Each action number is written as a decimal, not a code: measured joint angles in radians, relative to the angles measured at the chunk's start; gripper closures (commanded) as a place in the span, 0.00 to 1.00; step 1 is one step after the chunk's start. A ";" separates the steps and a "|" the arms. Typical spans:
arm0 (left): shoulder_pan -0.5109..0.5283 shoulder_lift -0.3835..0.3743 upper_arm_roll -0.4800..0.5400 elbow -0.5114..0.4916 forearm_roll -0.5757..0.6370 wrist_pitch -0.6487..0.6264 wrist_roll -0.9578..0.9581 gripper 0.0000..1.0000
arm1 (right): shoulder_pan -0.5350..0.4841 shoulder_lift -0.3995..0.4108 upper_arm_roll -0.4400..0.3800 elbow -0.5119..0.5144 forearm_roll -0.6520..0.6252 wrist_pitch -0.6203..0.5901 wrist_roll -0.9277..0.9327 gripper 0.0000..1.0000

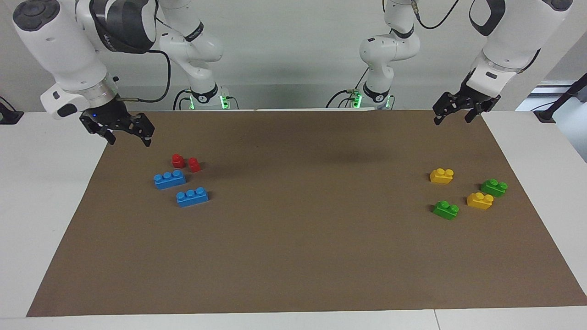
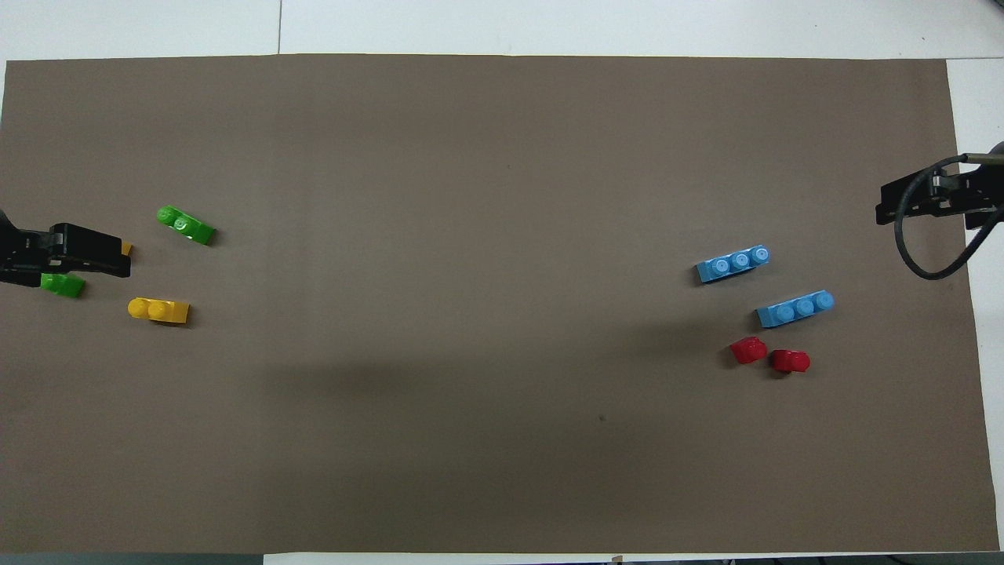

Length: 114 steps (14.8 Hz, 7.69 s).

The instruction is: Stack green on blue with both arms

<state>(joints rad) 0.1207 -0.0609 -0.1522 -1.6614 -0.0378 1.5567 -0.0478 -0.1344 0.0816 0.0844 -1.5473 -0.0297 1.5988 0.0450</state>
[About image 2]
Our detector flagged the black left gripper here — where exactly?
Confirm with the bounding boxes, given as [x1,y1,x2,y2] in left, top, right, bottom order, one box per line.
[0,207,133,288]

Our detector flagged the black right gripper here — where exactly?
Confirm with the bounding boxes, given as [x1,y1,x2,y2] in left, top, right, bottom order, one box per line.
[875,154,1004,231]

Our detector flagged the brown table mat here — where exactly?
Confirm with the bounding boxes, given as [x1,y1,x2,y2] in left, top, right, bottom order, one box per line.
[0,53,1001,555]

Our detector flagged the blue three-stud toy brick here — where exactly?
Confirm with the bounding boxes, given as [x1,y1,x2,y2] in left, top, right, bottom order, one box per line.
[756,290,835,330]
[696,245,771,286]

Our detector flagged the green two-stud toy brick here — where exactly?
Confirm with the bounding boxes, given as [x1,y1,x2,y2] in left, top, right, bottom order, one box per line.
[40,272,86,299]
[156,205,216,246]

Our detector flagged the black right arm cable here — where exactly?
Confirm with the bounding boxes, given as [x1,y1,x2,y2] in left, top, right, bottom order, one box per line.
[893,154,1004,281]

